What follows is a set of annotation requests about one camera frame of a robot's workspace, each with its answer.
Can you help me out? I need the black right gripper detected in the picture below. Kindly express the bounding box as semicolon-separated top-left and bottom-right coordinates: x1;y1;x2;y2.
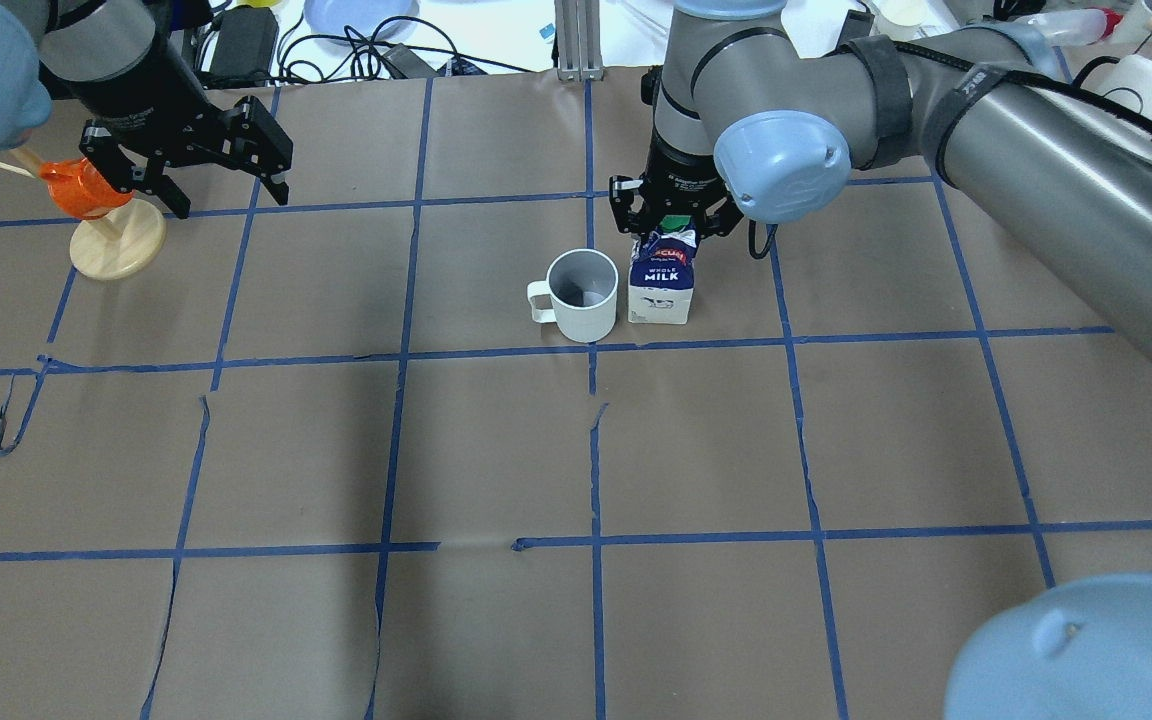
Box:
609;129;745;241

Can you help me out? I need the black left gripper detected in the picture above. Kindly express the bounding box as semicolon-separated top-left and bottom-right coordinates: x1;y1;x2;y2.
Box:
79;94;294;219

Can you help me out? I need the Pascual milk carton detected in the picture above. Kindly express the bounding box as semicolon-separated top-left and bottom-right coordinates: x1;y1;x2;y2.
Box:
627;215;698;325

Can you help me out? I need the white mug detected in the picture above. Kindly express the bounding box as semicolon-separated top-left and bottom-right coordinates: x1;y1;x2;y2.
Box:
1091;54;1152;120
526;249;620;343

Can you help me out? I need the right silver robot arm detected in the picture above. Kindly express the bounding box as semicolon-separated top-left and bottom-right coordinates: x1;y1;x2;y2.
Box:
609;1;1152;719

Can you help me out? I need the cream lavender cup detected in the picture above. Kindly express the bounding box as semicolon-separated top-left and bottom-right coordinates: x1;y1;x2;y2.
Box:
872;0;931;41

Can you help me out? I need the wooden mug tree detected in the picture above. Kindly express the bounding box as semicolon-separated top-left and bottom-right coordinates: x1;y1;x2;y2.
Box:
0;146;166;281

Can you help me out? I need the black power adapter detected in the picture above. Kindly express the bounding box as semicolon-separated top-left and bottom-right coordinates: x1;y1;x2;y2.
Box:
204;6;278;88

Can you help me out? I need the orange mug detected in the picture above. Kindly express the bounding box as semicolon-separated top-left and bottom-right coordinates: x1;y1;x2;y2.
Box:
38;158;132;222

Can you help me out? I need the blue plate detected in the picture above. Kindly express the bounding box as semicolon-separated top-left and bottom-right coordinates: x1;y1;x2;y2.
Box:
303;0;419;37

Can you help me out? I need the aluminium frame post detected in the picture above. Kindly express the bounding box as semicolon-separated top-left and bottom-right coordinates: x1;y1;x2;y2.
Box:
552;0;605;82

